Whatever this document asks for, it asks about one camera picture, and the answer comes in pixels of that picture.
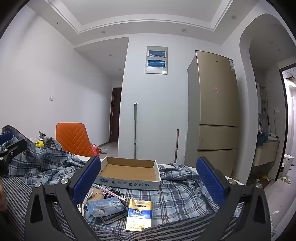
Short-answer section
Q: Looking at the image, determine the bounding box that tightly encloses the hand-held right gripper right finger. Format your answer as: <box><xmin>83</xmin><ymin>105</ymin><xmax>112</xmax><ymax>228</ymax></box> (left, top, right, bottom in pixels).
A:
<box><xmin>196</xmin><ymin>156</ymin><xmax>272</xmax><ymax>241</ymax></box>

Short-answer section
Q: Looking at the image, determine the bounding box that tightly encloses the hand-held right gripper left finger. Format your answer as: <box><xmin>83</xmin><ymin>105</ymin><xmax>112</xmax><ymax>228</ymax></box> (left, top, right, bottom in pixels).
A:
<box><xmin>24</xmin><ymin>156</ymin><xmax>102</xmax><ymax>241</ymax></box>

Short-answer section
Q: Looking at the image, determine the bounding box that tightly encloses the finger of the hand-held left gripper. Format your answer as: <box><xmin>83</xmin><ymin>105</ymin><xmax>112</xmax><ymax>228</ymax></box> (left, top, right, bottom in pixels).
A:
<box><xmin>0</xmin><ymin>139</ymin><xmax>28</xmax><ymax>177</ymax></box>
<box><xmin>0</xmin><ymin>132</ymin><xmax>14</xmax><ymax>145</ymax></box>

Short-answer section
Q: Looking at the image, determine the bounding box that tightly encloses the white cable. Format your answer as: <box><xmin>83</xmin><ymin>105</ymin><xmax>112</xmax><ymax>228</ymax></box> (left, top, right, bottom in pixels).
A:
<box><xmin>77</xmin><ymin>188</ymin><xmax>94</xmax><ymax>212</ymax></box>

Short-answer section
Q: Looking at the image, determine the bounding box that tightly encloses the blue tissue pack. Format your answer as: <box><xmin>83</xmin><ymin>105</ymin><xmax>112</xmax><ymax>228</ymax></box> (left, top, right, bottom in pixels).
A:
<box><xmin>87</xmin><ymin>198</ymin><xmax>126</xmax><ymax>217</ymax></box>

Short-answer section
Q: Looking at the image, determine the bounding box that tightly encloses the cardboard box tray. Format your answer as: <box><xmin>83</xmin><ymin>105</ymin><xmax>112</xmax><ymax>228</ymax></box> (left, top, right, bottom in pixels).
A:
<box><xmin>94</xmin><ymin>156</ymin><xmax>161</xmax><ymax>190</ymax></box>

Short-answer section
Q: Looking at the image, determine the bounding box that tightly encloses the small black box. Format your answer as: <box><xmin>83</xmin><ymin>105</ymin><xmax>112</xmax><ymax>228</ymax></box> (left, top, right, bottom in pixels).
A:
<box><xmin>99</xmin><ymin>209</ymin><xmax>127</xmax><ymax>225</ymax></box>

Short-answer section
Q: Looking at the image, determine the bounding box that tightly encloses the gold and blue cigarette pack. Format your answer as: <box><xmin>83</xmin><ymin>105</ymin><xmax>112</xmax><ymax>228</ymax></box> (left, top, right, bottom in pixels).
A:
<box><xmin>125</xmin><ymin>199</ymin><xmax>153</xmax><ymax>232</ymax></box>

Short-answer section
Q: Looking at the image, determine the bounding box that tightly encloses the person's left hand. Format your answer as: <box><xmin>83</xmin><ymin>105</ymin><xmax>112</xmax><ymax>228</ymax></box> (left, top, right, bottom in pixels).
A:
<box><xmin>0</xmin><ymin>181</ymin><xmax>8</xmax><ymax>212</ymax></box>

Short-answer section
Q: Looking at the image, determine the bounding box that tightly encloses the tan cat face pouch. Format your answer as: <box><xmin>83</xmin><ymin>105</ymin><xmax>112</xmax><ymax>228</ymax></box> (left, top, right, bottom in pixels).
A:
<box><xmin>89</xmin><ymin>188</ymin><xmax>105</xmax><ymax>202</ymax></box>

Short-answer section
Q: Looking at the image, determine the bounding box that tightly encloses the pink comb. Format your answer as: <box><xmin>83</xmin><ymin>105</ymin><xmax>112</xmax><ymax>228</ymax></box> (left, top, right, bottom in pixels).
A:
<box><xmin>97</xmin><ymin>185</ymin><xmax>125</xmax><ymax>201</ymax></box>

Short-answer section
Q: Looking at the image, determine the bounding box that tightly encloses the blue plaid shirt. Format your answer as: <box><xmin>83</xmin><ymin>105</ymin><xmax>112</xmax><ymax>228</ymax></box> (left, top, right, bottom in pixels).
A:
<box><xmin>0</xmin><ymin>125</ymin><xmax>245</xmax><ymax>230</ymax></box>

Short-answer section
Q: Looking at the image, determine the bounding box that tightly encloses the orange chair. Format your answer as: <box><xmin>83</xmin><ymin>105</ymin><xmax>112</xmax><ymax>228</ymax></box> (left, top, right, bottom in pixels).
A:
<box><xmin>55</xmin><ymin>122</ymin><xmax>94</xmax><ymax>158</ymax></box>

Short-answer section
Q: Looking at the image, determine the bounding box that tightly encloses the grey striped cloth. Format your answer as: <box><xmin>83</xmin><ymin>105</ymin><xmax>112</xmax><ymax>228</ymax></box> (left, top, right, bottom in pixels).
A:
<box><xmin>0</xmin><ymin>176</ymin><xmax>245</xmax><ymax>241</ymax></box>

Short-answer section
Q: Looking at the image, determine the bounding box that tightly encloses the beige vanity cabinet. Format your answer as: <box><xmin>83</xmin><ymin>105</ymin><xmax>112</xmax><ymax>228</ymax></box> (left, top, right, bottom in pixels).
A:
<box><xmin>253</xmin><ymin>139</ymin><xmax>279</xmax><ymax>166</ymax></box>

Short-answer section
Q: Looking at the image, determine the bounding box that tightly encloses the blue cloth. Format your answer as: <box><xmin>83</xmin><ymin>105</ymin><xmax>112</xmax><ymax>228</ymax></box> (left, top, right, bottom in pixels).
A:
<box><xmin>258</xmin><ymin>133</ymin><xmax>269</xmax><ymax>147</ymax></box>

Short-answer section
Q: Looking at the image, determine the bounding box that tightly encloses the dark brown door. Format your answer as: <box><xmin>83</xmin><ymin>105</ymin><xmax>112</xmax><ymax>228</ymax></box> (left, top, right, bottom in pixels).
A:
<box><xmin>109</xmin><ymin>87</ymin><xmax>122</xmax><ymax>143</ymax></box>

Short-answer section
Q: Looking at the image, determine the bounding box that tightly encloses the gold refrigerator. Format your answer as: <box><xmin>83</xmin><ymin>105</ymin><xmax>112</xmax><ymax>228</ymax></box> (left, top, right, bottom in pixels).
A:
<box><xmin>184</xmin><ymin>50</ymin><xmax>240</xmax><ymax>178</ymax></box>

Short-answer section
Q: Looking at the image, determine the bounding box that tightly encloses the white toilet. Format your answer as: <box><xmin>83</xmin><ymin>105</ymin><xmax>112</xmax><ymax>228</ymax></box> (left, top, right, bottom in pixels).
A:
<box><xmin>283</xmin><ymin>154</ymin><xmax>294</xmax><ymax>179</ymax></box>

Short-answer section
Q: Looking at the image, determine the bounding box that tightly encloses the grey electrical panel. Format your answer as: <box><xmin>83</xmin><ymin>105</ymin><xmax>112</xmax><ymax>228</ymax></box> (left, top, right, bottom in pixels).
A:
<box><xmin>145</xmin><ymin>46</ymin><xmax>168</xmax><ymax>75</ymax></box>

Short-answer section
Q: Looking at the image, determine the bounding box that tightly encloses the grey mop handle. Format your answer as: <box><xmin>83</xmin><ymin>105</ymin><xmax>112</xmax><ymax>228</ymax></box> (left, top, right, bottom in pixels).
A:
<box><xmin>133</xmin><ymin>102</ymin><xmax>138</xmax><ymax>160</ymax></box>

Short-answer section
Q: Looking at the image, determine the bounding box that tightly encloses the wall shelf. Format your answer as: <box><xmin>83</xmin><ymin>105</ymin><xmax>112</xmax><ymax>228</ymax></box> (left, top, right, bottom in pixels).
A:
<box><xmin>257</xmin><ymin>83</ymin><xmax>269</xmax><ymax>114</ymax></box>

